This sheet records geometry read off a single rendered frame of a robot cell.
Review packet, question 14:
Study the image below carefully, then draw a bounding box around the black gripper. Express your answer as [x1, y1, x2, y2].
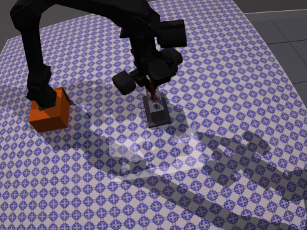
[112, 46, 183, 95]

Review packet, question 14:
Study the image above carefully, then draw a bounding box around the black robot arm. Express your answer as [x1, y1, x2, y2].
[10, 0, 187, 110]

